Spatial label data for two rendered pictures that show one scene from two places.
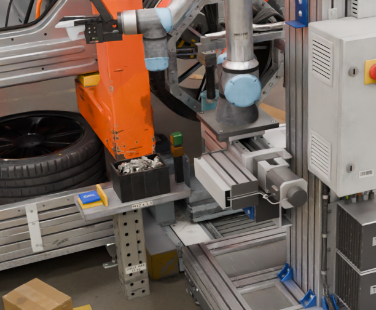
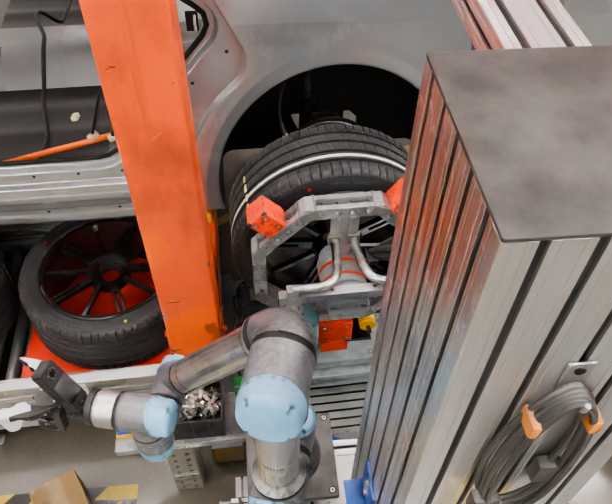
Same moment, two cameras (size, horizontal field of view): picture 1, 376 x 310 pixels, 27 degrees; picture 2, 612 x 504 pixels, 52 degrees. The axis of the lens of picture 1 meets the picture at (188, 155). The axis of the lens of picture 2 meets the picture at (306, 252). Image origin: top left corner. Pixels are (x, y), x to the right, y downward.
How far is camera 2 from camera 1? 1.95 m
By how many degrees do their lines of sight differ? 26
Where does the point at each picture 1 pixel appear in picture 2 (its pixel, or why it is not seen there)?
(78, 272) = not seen: hidden behind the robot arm
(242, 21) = (276, 461)
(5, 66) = (70, 203)
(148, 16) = (130, 422)
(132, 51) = (191, 285)
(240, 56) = (272, 483)
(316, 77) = not seen: outside the picture
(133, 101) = (194, 327)
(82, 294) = (135, 463)
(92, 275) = not seen: hidden behind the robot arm
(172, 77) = (259, 287)
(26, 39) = (96, 174)
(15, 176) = (69, 341)
